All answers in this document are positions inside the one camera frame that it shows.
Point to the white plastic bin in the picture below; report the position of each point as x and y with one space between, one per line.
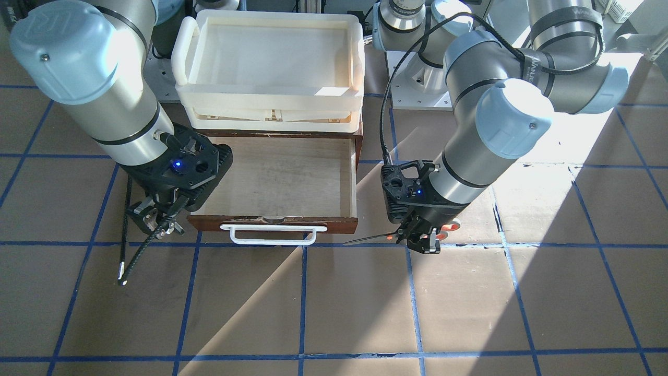
269 71

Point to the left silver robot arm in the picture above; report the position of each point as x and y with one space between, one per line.
504 99

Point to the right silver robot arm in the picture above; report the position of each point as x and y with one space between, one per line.
89 57

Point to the brown wooden drawer cabinet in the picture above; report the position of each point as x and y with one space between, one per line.
356 136

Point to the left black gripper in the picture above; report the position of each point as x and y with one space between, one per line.
434 207

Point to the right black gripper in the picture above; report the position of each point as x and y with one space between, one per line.
136 179

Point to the wooden drawer with white handle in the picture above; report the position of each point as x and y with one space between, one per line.
289 184

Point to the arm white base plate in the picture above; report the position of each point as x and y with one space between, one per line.
417 89
159 76

